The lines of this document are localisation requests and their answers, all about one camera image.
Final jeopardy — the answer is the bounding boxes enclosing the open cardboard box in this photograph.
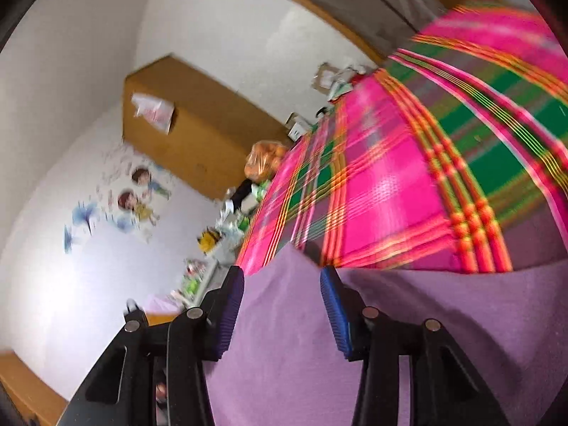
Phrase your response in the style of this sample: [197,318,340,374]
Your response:
[311,62,340,94]

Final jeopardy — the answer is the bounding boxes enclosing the brown wooden wardrobe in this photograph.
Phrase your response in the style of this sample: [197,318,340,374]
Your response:
[122,56,292,200]

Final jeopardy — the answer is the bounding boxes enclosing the white red plastic bag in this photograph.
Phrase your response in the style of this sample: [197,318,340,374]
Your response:
[131,92,175,135]

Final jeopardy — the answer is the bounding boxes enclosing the bag of oranges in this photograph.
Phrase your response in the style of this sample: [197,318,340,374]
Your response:
[245,141,288,184]

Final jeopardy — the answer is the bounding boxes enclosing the white bin with yellow bag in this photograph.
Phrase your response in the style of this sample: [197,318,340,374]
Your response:
[197,228,235,263]

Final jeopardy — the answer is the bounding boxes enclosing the purple fleece garment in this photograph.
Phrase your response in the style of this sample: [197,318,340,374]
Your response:
[207,246,567,425]

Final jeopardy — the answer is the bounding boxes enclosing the pink plaid bed sheet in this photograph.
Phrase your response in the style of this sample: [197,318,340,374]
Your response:
[238,2,567,274]

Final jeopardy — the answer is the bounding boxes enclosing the cartoon couple wall sticker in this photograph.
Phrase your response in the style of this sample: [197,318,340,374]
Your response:
[116,165,171,226]

